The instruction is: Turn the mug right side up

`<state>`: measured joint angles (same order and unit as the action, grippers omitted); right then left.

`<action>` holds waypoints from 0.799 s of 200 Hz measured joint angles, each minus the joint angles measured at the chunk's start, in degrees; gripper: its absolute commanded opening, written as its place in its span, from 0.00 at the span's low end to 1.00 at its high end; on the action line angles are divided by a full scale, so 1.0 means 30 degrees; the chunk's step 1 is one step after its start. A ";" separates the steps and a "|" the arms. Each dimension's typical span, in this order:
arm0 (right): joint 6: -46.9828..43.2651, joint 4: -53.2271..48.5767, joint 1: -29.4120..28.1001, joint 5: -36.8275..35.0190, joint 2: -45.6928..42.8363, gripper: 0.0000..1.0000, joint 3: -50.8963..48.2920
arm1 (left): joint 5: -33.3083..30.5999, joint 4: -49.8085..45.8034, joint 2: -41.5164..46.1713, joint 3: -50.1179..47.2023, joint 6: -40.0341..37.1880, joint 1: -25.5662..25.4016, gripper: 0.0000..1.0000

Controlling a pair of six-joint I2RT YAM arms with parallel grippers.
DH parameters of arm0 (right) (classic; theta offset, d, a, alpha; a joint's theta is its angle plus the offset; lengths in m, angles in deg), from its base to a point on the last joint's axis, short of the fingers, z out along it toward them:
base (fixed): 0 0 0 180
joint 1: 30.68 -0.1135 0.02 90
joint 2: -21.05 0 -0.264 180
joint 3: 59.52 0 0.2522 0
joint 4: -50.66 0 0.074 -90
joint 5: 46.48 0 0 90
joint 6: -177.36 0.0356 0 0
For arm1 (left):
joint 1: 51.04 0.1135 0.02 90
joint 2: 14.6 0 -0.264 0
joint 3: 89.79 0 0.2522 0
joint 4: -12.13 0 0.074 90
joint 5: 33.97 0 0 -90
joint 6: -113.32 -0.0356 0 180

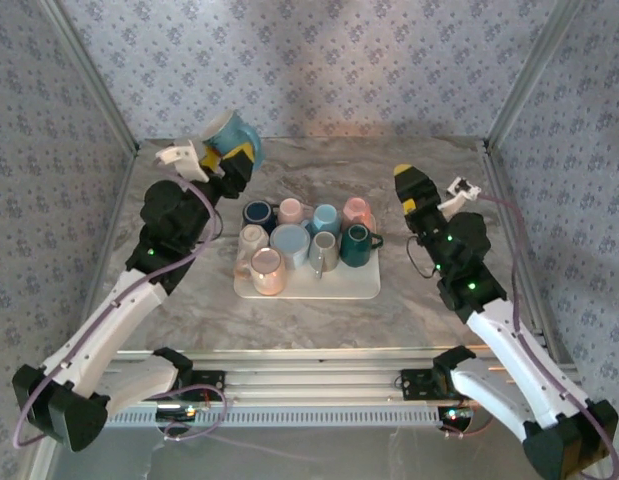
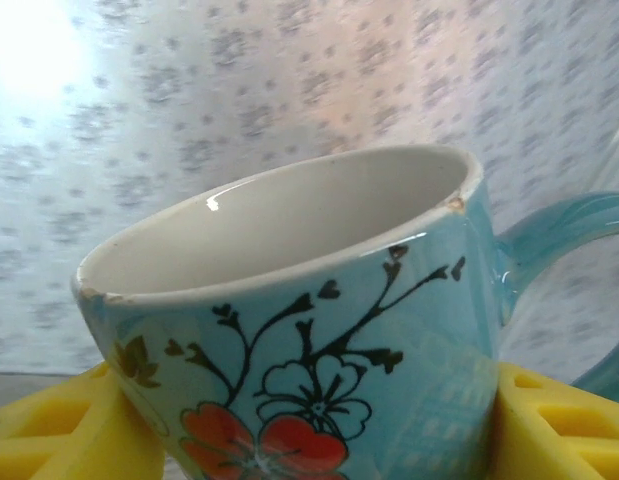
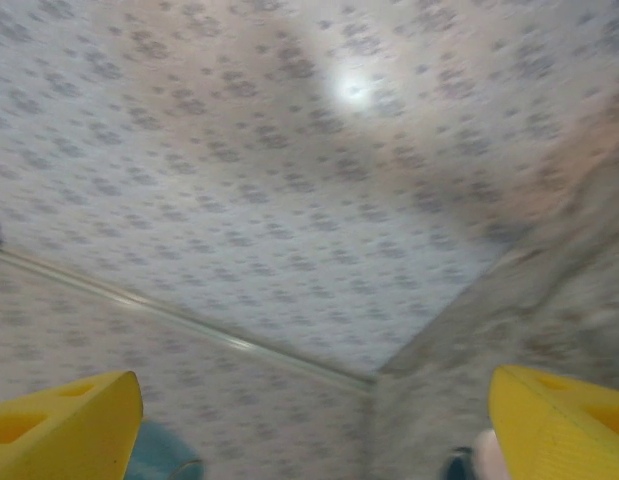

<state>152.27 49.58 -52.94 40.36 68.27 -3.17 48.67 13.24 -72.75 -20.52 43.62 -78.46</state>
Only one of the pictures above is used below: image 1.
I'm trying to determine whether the white plastic tray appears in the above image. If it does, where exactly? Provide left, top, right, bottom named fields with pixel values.
left=232, top=209, right=382, bottom=300

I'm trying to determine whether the dark green mug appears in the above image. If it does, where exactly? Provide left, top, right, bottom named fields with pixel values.
left=338, top=223, right=385, bottom=269

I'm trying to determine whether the large light blue mug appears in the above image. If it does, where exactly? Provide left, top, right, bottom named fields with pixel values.
left=268, top=223, right=312, bottom=271

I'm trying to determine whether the iridescent pink glass mug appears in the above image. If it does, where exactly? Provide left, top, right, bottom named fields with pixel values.
left=233, top=246, right=288, bottom=296

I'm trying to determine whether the pale pink mug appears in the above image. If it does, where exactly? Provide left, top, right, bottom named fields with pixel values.
left=277, top=198, right=310, bottom=226

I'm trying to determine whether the thin black cable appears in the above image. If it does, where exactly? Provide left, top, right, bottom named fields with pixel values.
left=406, top=237, right=441, bottom=279
left=208, top=207, right=226, bottom=242

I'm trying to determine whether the slotted grey cable duct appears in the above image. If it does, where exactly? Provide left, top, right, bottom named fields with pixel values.
left=106, top=403, right=446, bottom=429

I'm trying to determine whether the aluminium frame post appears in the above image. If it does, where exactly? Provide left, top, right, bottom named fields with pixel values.
left=38, top=0, right=141, bottom=156
left=481, top=0, right=588, bottom=154

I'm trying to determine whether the grey mug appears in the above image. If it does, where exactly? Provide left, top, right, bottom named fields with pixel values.
left=308, top=231, right=341, bottom=279

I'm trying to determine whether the salmon pink mug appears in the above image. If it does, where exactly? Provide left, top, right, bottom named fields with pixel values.
left=341, top=197, right=374, bottom=232

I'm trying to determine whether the teal blue glazed mug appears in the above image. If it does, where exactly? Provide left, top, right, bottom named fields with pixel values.
left=201, top=110, right=264, bottom=174

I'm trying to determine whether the cream white mug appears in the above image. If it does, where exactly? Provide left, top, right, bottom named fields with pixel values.
left=237, top=223, right=270, bottom=261

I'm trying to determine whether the small circuit board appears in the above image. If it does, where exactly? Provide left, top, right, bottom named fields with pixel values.
left=437, top=405, right=475, bottom=421
left=155, top=403, right=198, bottom=420

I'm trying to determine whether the navy blue mug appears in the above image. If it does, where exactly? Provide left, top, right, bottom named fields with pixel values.
left=242, top=200, right=279, bottom=229

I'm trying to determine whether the small light blue mug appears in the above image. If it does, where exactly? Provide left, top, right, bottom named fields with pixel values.
left=304, top=203, right=343, bottom=236

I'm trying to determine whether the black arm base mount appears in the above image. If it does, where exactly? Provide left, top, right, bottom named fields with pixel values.
left=188, top=368, right=226, bottom=401
left=399, top=368, right=443, bottom=401

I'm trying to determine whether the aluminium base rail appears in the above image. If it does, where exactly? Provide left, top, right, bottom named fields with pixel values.
left=108, top=348, right=583, bottom=416

